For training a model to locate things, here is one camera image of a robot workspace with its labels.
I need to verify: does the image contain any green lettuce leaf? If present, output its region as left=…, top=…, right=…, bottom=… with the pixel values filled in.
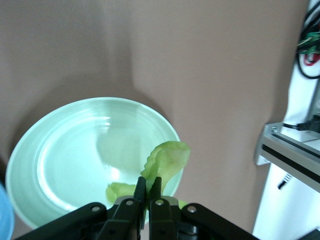
left=104, top=140, right=192, bottom=211

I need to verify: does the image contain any brown table cover sheet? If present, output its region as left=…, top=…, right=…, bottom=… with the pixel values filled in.
left=0, top=0, right=312, bottom=240

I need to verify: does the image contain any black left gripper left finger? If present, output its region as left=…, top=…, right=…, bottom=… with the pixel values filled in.
left=14, top=176, right=147, bottom=240

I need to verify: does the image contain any green circuit board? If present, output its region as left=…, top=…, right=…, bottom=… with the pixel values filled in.
left=296, top=30, right=320, bottom=55

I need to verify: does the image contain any red wire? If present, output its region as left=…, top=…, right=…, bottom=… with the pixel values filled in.
left=303, top=53, right=320, bottom=68

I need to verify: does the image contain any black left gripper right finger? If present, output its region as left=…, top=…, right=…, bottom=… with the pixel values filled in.
left=149, top=176, right=261, bottom=240

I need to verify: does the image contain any pale green round plate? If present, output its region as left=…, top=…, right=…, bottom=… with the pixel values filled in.
left=4, top=96, right=182, bottom=230

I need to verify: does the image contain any aluminium profile bar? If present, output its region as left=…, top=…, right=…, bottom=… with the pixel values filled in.
left=261, top=123, right=320, bottom=194

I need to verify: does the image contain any black plug cable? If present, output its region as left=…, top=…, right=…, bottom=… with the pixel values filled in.
left=281, top=117, right=320, bottom=133

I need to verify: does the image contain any blue round plate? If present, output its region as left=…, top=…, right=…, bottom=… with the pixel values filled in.
left=0, top=184, right=16, bottom=240

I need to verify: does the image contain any black cable tangle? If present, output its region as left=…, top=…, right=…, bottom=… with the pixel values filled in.
left=295, top=0, right=320, bottom=81

